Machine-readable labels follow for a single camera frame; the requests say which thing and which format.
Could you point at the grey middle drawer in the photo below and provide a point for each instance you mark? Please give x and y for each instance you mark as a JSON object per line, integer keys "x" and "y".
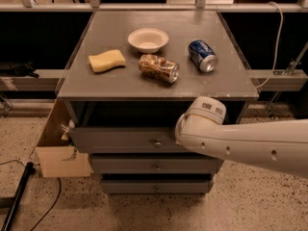
{"x": 168, "y": 163}

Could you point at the white paper bowl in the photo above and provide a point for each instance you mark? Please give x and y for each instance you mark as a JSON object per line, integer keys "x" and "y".
{"x": 148, "y": 40}

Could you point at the grey drawer cabinet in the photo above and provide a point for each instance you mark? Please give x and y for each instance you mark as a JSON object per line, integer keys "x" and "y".
{"x": 124, "y": 97}

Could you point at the grey drawer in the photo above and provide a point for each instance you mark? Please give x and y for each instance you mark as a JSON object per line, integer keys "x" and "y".
{"x": 168, "y": 163}
{"x": 97, "y": 140}
{"x": 156, "y": 186}

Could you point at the blue soda can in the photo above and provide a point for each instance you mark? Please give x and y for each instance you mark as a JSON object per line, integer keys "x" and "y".
{"x": 203, "y": 56}

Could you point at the crushed brown can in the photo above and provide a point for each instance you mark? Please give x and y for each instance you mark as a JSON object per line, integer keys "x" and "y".
{"x": 159, "y": 68}

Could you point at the cardboard box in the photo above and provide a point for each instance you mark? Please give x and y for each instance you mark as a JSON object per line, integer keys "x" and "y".
{"x": 58, "y": 158}

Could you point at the crumpled trash in box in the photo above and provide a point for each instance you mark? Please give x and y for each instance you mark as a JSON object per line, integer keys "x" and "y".
{"x": 65, "y": 128}

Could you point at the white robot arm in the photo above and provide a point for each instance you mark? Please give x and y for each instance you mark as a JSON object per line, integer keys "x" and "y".
{"x": 279, "y": 145}

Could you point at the grey top drawer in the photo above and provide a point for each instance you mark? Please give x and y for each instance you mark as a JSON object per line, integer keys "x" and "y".
{"x": 97, "y": 140}

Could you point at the grey bottom drawer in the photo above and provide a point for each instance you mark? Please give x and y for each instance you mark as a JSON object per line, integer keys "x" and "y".
{"x": 156, "y": 186}

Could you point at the metal railing frame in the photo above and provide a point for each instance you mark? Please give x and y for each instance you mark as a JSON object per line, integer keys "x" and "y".
{"x": 210, "y": 5}

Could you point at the yellow sponge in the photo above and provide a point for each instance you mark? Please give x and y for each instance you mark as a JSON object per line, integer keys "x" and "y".
{"x": 106, "y": 61}

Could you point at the black bar on floor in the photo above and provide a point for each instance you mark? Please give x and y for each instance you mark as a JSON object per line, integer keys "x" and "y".
{"x": 12, "y": 203}

